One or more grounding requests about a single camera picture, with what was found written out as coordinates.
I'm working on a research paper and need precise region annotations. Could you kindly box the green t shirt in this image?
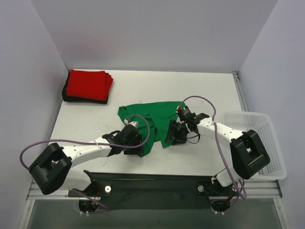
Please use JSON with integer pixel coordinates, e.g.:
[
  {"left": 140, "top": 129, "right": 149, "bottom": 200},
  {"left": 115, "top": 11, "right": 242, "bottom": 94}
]
[{"left": 118, "top": 101, "right": 181, "bottom": 157}]

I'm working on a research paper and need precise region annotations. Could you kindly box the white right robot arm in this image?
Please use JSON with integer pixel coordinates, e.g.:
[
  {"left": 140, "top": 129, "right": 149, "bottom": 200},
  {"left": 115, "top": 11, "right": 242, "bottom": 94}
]
[{"left": 165, "top": 111, "right": 270, "bottom": 195}]

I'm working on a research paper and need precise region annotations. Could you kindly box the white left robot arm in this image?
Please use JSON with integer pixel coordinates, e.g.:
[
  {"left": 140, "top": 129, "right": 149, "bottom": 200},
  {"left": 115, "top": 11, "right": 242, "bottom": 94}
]
[{"left": 29, "top": 121, "right": 142, "bottom": 197}]

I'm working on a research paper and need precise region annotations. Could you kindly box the folded red t shirt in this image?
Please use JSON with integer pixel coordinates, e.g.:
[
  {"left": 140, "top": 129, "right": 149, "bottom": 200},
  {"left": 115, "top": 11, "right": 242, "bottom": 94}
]
[{"left": 66, "top": 70, "right": 114, "bottom": 101}]

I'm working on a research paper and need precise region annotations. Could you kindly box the folded black t shirt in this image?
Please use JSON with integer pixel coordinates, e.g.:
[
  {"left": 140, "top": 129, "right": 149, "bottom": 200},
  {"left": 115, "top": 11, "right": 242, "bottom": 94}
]
[{"left": 62, "top": 71, "right": 111, "bottom": 105}]

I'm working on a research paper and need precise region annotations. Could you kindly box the white plastic basket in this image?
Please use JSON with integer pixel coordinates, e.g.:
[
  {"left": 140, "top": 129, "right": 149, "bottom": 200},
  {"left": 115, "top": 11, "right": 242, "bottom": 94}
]
[{"left": 222, "top": 111, "right": 287, "bottom": 180}]

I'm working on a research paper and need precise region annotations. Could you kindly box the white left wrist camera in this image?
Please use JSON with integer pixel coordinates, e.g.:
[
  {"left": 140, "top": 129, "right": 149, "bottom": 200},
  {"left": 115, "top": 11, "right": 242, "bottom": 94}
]
[{"left": 124, "top": 119, "right": 139, "bottom": 129}]

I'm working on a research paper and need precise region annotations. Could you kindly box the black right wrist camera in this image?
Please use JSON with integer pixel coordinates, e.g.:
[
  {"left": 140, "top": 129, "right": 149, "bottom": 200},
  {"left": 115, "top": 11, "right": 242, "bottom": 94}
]
[{"left": 177, "top": 106, "right": 196, "bottom": 122}]

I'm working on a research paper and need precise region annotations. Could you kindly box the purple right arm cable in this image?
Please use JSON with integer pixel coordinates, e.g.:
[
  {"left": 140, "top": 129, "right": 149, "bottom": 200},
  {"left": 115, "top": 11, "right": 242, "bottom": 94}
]
[{"left": 180, "top": 95, "right": 248, "bottom": 199}]

